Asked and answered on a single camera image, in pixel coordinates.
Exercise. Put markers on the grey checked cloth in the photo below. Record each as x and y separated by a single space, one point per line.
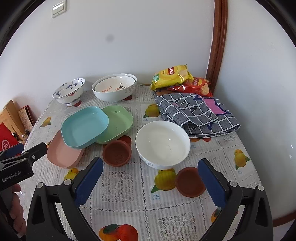
200 117

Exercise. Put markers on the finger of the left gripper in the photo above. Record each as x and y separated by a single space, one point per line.
12 152
35 153

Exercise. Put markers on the red paper bag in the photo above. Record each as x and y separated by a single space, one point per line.
7 140

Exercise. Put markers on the brown wooden door frame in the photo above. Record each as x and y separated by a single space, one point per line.
218 42

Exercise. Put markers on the red chips bag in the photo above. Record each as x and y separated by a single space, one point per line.
197 85

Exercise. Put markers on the wooden board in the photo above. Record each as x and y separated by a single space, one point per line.
11 119

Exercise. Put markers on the plain white ceramic bowl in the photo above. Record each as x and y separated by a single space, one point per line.
162 144

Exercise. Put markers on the pink square plastic plate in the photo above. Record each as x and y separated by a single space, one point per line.
62 155

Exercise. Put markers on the blue square plastic plate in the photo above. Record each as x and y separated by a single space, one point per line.
84 127

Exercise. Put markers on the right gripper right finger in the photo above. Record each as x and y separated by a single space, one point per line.
256 222

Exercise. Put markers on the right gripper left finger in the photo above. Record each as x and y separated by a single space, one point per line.
43 221

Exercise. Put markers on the fruit print tablecloth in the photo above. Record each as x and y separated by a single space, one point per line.
123 195

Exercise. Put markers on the brown framed box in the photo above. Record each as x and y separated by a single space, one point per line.
27 118

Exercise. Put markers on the person's left hand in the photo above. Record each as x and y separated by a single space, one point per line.
16 211

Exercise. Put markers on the white lemon print bowl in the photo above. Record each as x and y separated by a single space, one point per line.
114 83

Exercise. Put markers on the brown clay small bowl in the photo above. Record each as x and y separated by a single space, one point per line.
117 153

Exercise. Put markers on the large white swirl bowl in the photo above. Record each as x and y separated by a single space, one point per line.
116 95

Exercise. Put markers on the white wall light switch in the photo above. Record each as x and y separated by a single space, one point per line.
59 8

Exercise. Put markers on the yellow chips bag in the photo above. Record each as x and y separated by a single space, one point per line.
171 76

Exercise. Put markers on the blue red patterned bowl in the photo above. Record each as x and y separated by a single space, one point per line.
70 92

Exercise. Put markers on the green square plastic plate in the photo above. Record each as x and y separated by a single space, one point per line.
120 123

